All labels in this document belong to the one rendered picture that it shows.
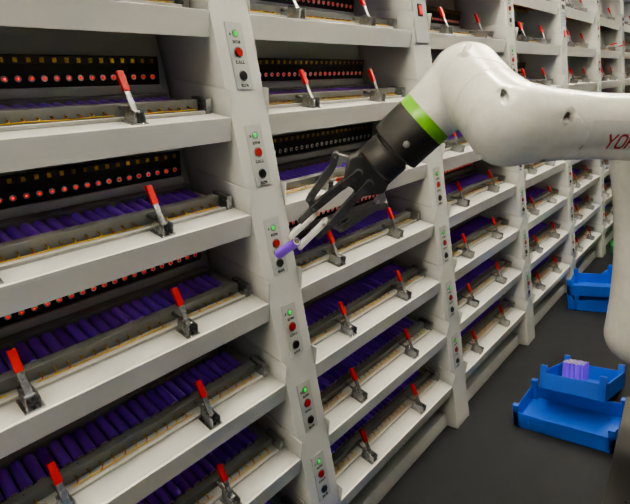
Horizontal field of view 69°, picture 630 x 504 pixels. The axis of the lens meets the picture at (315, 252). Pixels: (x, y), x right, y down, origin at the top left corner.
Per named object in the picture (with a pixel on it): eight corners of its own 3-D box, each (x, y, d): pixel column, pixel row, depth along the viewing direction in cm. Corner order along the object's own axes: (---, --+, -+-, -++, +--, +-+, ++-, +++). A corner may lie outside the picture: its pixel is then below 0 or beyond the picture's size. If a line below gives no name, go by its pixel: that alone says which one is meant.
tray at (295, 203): (425, 178, 141) (430, 147, 137) (284, 224, 100) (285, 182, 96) (372, 164, 153) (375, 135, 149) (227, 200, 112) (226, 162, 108)
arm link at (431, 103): (493, 62, 73) (459, 13, 66) (537, 96, 64) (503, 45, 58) (425, 125, 78) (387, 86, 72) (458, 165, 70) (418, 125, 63)
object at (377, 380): (444, 346, 154) (452, 311, 148) (327, 449, 113) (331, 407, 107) (394, 321, 166) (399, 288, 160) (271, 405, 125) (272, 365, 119)
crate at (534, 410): (629, 419, 150) (629, 398, 148) (616, 455, 136) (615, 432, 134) (533, 396, 171) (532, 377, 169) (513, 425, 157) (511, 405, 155)
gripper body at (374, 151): (409, 161, 78) (369, 197, 81) (374, 126, 76) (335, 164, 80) (412, 173, 71) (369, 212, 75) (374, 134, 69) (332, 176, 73)
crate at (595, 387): (564, 374, 181) (565, 354, 181) (624, 386, 167) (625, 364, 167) (538, 387, 159) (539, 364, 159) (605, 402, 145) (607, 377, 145)
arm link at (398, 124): (402, 106, 65) (444, 151, 67) (398, 96, 76) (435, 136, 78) (371, 136, 68) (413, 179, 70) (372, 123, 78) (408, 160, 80)
